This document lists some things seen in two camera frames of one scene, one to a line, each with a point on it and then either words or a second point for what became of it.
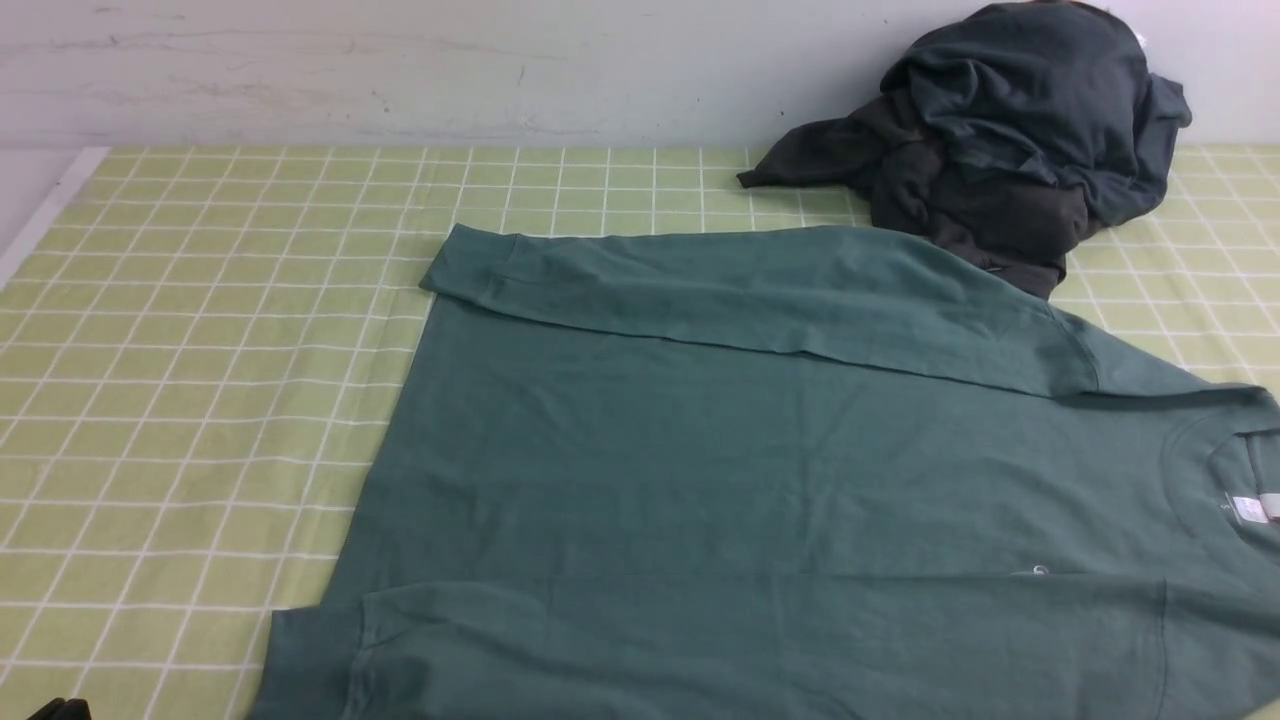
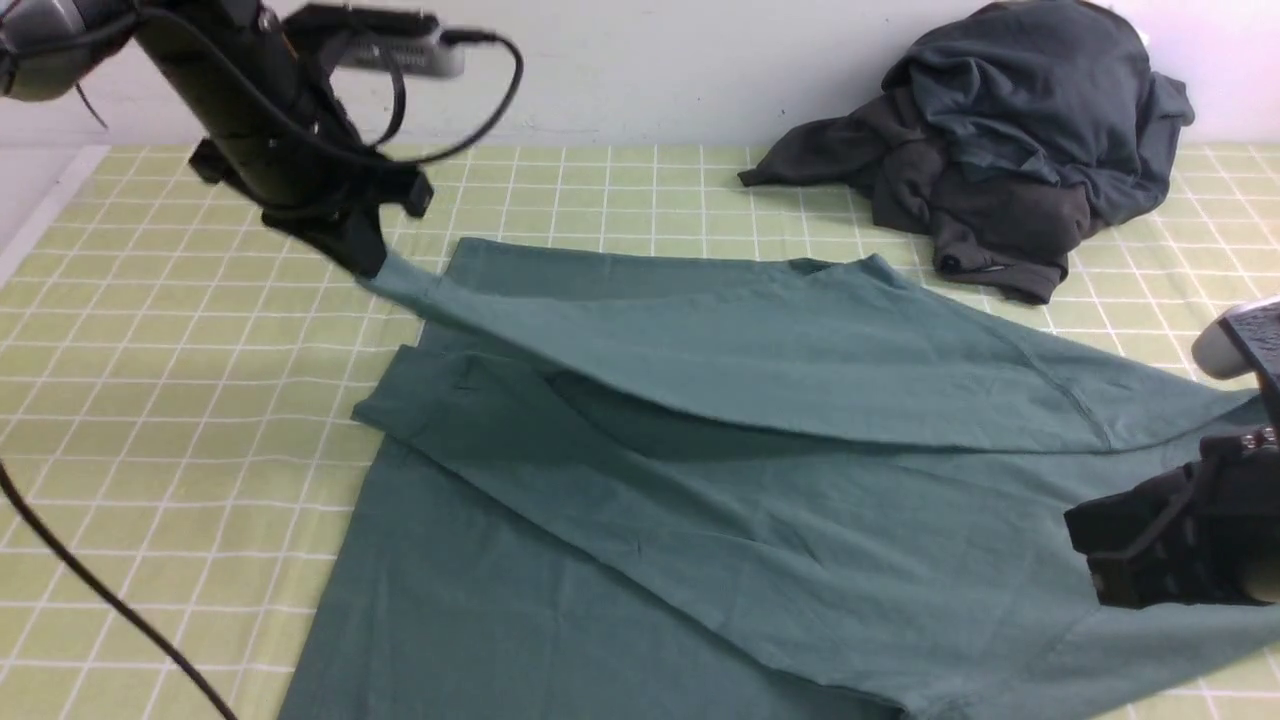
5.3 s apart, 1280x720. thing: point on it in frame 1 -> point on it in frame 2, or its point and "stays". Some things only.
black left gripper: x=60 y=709 -> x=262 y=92
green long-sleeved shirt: x=829 y=477 stays
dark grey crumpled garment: x=889 y=157 stays
